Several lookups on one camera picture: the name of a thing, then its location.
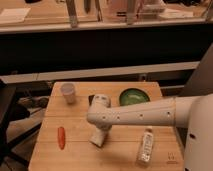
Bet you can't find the white sponge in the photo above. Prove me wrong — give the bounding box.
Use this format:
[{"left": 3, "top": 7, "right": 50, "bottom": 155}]
[{"left": 90, "top": 133, "right": 106, "bottom": 147}]

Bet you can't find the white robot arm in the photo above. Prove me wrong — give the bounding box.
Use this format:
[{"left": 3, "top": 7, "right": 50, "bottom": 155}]
[{"left": 87, "top": 94, "right": 213, "bottom": 171}]

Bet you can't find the wooden table board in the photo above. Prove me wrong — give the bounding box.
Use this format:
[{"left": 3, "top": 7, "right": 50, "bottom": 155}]
[{"left": 29, "top": 82, "right": 183, "bottom": 171}]

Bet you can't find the orange carrot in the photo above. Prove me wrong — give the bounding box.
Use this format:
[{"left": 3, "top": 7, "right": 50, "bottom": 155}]
[{"left": 58, "top": 127, "right": 65, "bottom": 150}]

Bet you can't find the black rectangular block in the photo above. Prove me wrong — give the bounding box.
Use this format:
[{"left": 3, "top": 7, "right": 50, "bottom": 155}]
[{"left": 88, "top": 95, "right": 95, "bottom": 105}]

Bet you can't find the green bowl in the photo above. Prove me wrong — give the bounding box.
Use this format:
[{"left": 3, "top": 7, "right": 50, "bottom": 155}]
[{"left": 119, "top": 88, "right": 150, "bottom": 106}]

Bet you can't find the white tube bottle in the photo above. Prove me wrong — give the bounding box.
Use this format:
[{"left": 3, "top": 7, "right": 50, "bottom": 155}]
[{"left": 138, "top": 126, "right": 154, "bottom": 165}]

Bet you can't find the black chair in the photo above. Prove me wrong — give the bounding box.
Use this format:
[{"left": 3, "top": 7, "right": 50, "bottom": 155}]
[{"left": 0, "top": 79, "right": 41, "bottom": 167}]

